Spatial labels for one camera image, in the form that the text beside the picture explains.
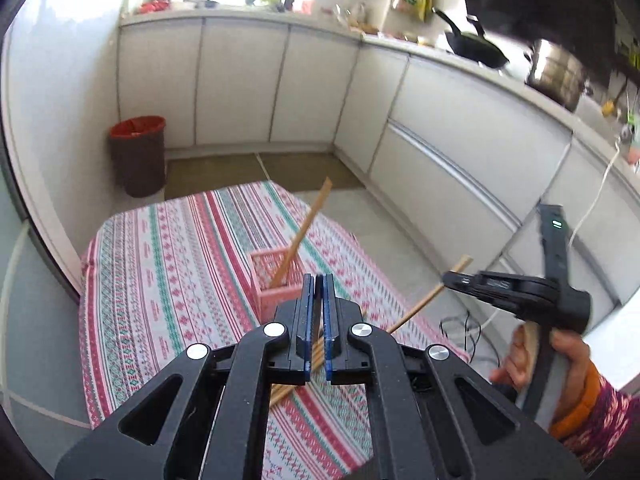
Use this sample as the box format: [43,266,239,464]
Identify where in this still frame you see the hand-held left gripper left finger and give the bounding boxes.
[55,273,315,480]

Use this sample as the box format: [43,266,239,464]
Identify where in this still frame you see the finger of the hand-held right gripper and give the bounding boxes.
[441,270,483,297]

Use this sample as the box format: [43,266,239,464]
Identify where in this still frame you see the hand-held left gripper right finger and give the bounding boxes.
[323,273,587,480]

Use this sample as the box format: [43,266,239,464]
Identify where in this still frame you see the wooden chopstick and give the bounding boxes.
[269,309,369,407]
[269,176,334,291]
[386,255,474,335]

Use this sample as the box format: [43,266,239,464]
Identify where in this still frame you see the pink plastic utensil basket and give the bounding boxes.
[250,248,307,324]

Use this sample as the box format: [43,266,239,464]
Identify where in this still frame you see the person's right forearm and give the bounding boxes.
[549,362,640,472]

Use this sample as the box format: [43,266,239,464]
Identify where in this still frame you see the person's right hand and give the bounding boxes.
[491,324,597,437]

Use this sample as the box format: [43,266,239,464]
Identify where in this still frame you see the striped patterned tablecloth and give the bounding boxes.
[78,180,472,472]

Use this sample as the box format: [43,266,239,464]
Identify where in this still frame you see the white kitchen cabinets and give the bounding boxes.
[117,12,640,311]

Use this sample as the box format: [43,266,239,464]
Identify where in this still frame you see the steel cooking pot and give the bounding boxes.
[523,38,587,114]

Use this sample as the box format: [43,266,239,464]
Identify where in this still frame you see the black wok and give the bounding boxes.
[432,7,511,69]

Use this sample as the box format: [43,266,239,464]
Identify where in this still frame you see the brown trash bin red bag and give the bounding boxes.
[108,115,167,199]

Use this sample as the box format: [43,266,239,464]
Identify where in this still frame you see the yellow green snack packets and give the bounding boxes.
[391,0,436,24]

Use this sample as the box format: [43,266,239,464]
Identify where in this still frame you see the black cable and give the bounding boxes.
[439,309,501,367]

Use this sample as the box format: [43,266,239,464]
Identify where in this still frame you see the white power cable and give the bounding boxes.
[477,135,626,333]

